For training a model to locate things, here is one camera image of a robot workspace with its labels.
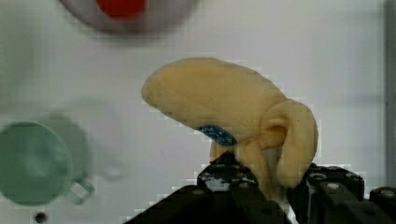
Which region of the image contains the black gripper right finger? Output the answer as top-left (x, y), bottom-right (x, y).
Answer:
top-left (287, 163), bottom-right (395, 224)

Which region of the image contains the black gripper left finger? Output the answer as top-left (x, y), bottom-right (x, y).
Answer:
top-left (124, 152), bottom-right (291, 224)

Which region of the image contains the yellow plush banana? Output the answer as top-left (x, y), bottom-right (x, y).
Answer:
top-left (141, 58), bottom-right (318, 199)

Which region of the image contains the green mug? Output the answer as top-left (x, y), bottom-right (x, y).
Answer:
top-left (0, 115), bottom-right (94, 206)

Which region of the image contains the purple oval plate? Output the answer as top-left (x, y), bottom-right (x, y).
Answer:
top-left (59, 0), bottom-right (198, 35)

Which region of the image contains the red plush ketchup bottle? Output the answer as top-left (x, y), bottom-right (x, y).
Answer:
top-left (96, 0), bottom-right (147, 19)

